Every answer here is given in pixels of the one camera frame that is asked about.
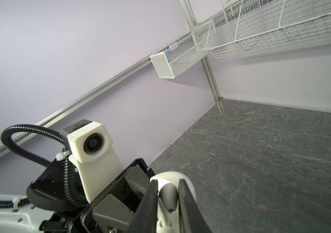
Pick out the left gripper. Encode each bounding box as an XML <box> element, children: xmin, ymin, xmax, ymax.
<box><xmin>40</xmin><ymin>158</ymin><xmax>155</xmax><ymax>233</ymax></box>

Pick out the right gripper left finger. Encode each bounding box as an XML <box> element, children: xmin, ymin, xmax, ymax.
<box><xmin>127</xmin><ymin>180</ymin><xmax>158</xmax><ymax>233</ymax></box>

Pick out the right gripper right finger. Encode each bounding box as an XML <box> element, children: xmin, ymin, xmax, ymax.
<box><xmin>178</xmin><ymin>179</ymin><xmax>212</xmax><ymax>233</ymax></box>

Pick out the white earbud charging case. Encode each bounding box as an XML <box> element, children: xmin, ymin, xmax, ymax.
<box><xmin>151</xmin><ymin>171</ymin><xmax>196</xmax><ymax>233</ymax></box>

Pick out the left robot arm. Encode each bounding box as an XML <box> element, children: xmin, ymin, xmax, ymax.
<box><xmin>0</xmin><ymin>119</ymin><xmax>154</xmax><ymax>233</ymax></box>

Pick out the white mesh box basket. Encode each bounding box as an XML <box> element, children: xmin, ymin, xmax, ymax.
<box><xmin>150</xmin><ymin>23</ymin><xmax>209</xmax><ymax>79</ymax></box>

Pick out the white wire shelf basket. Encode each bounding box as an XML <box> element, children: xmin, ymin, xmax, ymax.
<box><xmin>206</xmin><ymin>0</ymin><xmax>331</xmax><ymax>59</ymax></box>

